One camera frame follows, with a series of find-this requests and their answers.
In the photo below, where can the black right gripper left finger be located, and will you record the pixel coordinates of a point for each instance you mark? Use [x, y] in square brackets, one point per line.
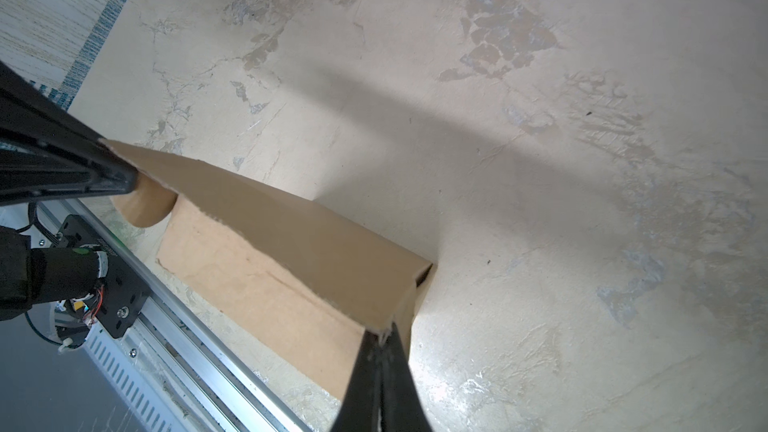
[360, 407]

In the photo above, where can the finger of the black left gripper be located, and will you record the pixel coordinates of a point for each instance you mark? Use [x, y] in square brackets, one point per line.
[46, 154]

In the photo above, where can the brown cardboard box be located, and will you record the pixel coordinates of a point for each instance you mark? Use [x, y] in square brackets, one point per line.
[303, 280]

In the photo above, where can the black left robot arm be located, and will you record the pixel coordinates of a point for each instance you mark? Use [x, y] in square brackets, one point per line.
[31, 276]

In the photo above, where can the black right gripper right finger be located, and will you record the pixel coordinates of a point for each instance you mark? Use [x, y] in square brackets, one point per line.
[400, 408]

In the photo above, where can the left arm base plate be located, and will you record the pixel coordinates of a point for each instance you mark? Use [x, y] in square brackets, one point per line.
[125, 291]

